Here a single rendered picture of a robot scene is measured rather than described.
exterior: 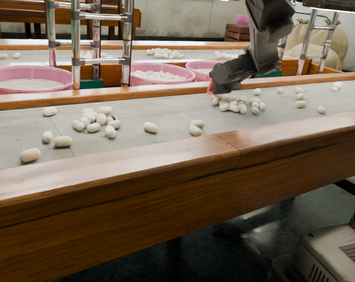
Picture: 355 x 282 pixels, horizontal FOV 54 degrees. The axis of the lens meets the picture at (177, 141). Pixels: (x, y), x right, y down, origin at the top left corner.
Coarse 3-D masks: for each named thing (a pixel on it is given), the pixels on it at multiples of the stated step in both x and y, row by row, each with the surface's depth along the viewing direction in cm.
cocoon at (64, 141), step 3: (54, 138) 70; (57, 138) 69; (60, 138) 69; (63, 138) 70; (66, 138) 70; (69, 138) 70; (54, 141) 69; (57, 141) 69; (60, 141) 69; (63, 141) 69; (66, 141) 70; (69, 141) 70; (54, 144) 69; (57, 144) 69; (60, 144) 69; (63, 144) 70; (66, 144) 70; (69, 144) 70
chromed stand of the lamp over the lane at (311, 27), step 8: (312, 8) 139; (312, 16) 139; (336, 16) 147; (312, 24) 140; (336, 24) 149; (328, 32) 151; (304, 40) 144; (328, 40) 151; (304, 48) 145; (328, 48) 152; (304, 56) 146; (312, 56) 149; (320, 56) 152; (320, 64) 156; (296, 72) 149; (320, 72) 157
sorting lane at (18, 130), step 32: (192, 96) 112; (256, 96) 120; (288, 96) 125; (320, 96) 130; (352, 96) 135; (0, 128) 75; (32, 128) 77; (64, 128) 79; (128, 128) 83; (160, 128) 85; (224, 128) 90; (0, 160) 63
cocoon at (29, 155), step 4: (32, 148) 64; (36, 148) 64; (24, 152) 62; (28, 152) 63; (32, 152) 63; (36, 152) 64; (20, 156) 62; (24, 156) 62; (28, 156) 62; (32, 156) 63; (36, 156) 64; (24, 160) 62; (28, 160) 63; (32, 160) 64
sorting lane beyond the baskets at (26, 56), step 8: (8, 56) 132; (24, 56) 135; (32, 56) 136; (40, 56) 138; (48, 56) 139; (56, 56) 141; (64, 56) 142; (112, 56) 153; (120, 56) 154; (136, 56) 158; (144, 56) 160; (152, 56) 162; (168, 56) 166; (192, 56) 173; (200, 56) 176; (208, 56) 178
